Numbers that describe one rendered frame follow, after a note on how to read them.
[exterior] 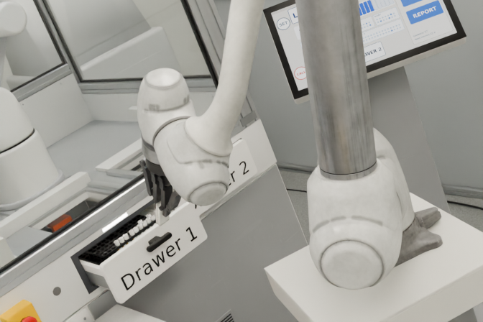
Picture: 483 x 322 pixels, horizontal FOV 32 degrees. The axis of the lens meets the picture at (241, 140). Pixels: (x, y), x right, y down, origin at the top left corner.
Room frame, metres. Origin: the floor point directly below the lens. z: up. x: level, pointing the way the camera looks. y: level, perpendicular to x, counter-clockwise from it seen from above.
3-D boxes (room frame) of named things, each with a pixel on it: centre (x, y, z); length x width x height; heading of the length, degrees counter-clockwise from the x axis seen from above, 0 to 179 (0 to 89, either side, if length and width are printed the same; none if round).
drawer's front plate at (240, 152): (2.15, 0.11, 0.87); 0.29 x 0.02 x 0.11; 125
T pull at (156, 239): (1.84, 0.28, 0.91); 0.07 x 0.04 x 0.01; 125
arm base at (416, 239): (1.53, -0.22, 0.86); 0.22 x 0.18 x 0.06; 99
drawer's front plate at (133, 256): (1.86, 0.29, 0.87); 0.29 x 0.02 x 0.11; 125
